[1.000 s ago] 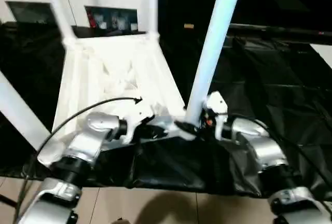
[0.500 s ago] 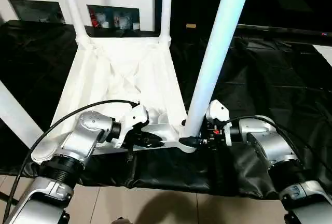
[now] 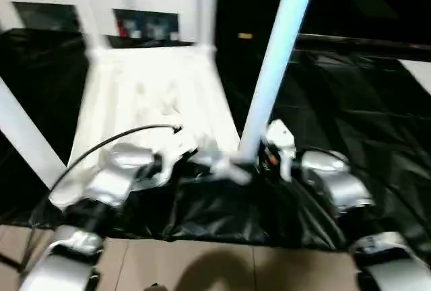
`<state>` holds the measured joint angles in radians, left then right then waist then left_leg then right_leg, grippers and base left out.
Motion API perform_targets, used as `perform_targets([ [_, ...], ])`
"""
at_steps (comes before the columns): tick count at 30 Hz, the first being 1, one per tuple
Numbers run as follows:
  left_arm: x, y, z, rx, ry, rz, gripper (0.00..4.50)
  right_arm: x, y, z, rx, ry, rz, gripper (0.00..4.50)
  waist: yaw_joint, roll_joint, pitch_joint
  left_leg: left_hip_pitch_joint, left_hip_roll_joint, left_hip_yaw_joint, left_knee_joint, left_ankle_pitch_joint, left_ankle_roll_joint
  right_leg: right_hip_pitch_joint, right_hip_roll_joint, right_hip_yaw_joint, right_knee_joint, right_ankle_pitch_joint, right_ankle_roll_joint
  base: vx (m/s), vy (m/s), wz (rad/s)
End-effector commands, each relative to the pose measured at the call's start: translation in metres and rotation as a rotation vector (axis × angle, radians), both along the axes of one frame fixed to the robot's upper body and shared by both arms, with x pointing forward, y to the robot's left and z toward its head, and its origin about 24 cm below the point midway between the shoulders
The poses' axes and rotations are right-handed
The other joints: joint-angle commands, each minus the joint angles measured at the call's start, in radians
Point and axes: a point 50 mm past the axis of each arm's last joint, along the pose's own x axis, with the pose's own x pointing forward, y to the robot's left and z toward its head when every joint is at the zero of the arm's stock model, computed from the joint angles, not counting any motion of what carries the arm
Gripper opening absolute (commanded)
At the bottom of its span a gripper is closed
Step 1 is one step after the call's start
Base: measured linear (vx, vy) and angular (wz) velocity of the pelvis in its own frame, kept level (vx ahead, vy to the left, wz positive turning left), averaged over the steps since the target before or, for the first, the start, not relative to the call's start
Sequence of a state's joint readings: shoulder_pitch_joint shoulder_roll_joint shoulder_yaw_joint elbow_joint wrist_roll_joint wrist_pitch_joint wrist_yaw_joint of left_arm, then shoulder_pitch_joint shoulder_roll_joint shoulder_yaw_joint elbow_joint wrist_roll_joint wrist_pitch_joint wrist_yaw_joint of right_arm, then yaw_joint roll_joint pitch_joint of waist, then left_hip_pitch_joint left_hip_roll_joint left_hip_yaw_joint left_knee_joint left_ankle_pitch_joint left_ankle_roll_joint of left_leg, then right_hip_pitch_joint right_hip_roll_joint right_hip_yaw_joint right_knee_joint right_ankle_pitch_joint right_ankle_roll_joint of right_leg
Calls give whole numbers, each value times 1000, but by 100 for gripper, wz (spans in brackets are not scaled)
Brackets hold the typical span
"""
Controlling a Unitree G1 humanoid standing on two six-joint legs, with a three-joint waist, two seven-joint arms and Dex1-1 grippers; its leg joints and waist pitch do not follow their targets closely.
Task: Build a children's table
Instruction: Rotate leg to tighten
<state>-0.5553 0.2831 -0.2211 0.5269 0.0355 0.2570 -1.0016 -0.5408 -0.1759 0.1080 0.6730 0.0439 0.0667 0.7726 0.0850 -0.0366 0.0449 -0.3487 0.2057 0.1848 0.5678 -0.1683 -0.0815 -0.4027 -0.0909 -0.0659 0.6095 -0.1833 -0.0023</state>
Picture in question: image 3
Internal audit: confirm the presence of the white plastic table leg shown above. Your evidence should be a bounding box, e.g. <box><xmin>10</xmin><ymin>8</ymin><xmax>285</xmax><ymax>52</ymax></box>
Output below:
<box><xmin>69</xmin><ymin>0</ymin><xmax>110</xmax><ymax>58</ymax></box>
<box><xmin>0</xmin><ymin>75</ymin><xmax>68</xmax><ymax>191</ymax></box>
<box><xmin>237</xmin><ymin>0</ymin><xmax>321</xmax><ymax>164</ymax></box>
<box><xmin>197</xmin><ymin>0</ymin><xmax>218</xmax><ymax>56</ymax></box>

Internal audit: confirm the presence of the black mat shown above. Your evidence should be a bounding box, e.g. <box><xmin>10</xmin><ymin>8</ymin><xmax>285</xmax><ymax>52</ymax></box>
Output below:
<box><xmin>0</xmin><ymin>28</ymin><xmax>431</xmax><ymax>251</ymax></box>

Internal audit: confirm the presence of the long black bar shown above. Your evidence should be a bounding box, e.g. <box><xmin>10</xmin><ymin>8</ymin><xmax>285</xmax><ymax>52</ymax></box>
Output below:
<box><xmin>298</xmin><ymin>34</ymin><xmax>431</xmax><ymax>53</ymax></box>

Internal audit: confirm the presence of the white flat board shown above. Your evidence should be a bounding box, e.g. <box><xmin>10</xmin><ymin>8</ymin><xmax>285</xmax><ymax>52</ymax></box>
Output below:
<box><xmin>399</xmin><ymin>59</ymin><xmax>431</xmax><ymax>96</ymax></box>

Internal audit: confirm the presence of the black stand leg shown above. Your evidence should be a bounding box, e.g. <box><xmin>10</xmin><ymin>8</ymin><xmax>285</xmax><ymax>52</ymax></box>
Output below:
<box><xmin>0</xmin><ymin>252</ymin><xmax>23</xmax><ymax>268</ymax></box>

